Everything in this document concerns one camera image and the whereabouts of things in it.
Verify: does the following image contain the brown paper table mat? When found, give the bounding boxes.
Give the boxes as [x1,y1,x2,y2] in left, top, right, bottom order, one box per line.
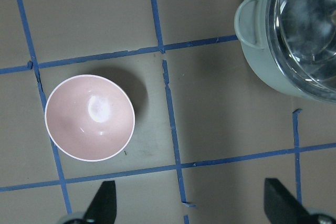
[1,0,335,223]

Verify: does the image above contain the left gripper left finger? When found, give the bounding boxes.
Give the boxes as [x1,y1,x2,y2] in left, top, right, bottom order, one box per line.
[83,180,116,224]

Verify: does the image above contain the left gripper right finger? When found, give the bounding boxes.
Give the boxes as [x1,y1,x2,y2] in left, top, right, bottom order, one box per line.
[264,178,309,224]

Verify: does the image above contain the pale green steel pot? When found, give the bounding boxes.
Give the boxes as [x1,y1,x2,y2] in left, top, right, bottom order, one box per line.
[234,0,335,103]

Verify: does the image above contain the pink bowl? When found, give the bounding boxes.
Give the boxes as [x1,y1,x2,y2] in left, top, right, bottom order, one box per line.
[45,74,135,162]

